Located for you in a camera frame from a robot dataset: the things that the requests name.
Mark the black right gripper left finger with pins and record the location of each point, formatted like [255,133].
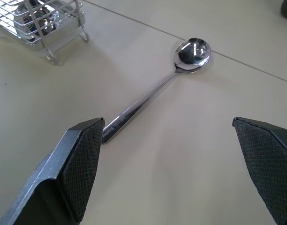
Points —
[63,173]

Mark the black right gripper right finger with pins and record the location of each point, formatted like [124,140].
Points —
[270,164]

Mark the stainless steel spoon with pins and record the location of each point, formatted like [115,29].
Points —
[192,52]

